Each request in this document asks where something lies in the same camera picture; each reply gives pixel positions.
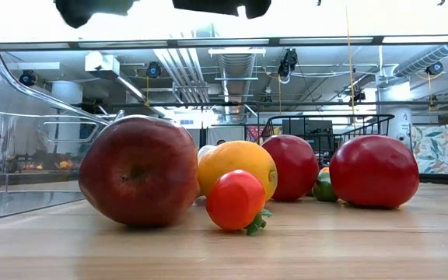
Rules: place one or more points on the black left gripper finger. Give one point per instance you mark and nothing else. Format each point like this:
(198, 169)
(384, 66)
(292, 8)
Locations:
(257, 9)

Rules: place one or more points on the white garlic bulb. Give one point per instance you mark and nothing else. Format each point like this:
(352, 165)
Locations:
(204, 151)

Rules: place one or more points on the orange citrus fruit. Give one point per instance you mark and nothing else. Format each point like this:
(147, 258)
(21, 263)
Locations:
(235, 159)

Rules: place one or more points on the red tomato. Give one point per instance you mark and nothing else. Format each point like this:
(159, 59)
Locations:
(292, 167)

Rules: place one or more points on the dark red apple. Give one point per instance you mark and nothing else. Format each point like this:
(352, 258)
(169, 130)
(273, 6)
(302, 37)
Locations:
(138, 171)

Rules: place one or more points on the small green pepper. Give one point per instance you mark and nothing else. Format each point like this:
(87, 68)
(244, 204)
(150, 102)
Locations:
(324, 188)

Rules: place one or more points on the small cherry tomato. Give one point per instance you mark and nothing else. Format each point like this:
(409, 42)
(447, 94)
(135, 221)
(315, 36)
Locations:
(233, 200)

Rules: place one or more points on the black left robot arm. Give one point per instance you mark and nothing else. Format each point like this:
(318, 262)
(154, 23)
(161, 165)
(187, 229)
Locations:
(80, 11)

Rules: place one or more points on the white ceiling box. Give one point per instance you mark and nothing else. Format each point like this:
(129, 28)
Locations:
(99, 62)

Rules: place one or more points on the dark computer monitors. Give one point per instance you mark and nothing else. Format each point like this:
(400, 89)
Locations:
(305, 128)

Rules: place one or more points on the white round pillar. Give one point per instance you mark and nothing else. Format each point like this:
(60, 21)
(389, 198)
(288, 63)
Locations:
(66, 93)
(401, 116)

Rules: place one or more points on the clear plastic bin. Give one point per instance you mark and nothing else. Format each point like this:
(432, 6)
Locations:
(33, 202)

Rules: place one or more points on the black ceiling camera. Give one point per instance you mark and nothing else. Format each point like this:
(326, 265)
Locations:
(288, 62)
(27, 78)
(435, 68)
(153, 70)

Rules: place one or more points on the silver ceiling air duct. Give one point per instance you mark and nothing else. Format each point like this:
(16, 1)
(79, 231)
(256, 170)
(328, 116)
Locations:
(236, 70)

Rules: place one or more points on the spiral ceiling duct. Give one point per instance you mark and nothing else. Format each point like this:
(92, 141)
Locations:
(426, 58)

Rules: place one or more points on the black aluminium table frame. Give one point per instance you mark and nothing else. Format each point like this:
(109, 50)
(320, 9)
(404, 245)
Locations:
(445, 179)

